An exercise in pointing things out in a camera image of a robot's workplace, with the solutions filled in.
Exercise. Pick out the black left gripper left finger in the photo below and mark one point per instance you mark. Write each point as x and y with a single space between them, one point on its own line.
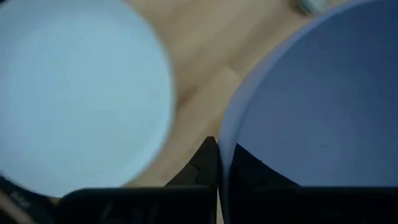
202 168

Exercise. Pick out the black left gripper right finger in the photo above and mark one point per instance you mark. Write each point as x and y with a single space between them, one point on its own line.
252 174

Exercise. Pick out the purple round bowl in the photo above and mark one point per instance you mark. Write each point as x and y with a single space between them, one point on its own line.
326 93

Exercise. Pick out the light blue round plate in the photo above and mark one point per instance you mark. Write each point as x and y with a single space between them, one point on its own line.
77 93

